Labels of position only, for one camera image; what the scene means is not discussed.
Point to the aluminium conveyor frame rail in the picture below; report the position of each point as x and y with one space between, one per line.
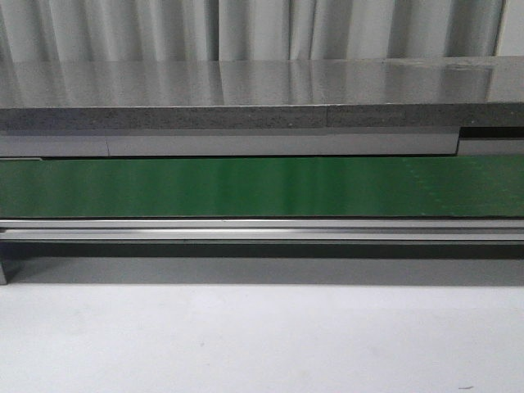
400 252

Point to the white pleated curtain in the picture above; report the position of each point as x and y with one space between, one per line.
246 30

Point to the green conveyor belt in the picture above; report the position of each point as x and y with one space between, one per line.
455 186

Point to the grey stone countertop slab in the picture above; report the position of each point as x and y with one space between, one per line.
379 107

